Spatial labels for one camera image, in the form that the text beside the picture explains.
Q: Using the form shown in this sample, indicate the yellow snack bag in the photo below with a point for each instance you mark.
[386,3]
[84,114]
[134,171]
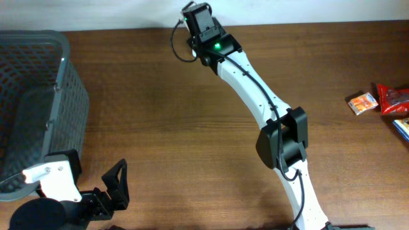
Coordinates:
[402,127]

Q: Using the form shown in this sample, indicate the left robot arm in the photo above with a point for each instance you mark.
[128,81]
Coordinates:
[41,213]

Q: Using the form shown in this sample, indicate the orange tissue pack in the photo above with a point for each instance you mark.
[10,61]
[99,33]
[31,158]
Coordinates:
[362,103]

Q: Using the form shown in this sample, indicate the grey plastic basket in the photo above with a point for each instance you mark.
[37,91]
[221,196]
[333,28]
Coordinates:
[44,105]

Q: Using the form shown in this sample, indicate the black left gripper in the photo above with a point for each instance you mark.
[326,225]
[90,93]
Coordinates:
[119,191]

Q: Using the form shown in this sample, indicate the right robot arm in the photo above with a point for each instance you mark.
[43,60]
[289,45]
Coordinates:
[283,131]

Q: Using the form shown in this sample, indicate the red Hacks candy bag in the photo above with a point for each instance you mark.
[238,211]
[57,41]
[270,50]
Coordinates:
[392,100]

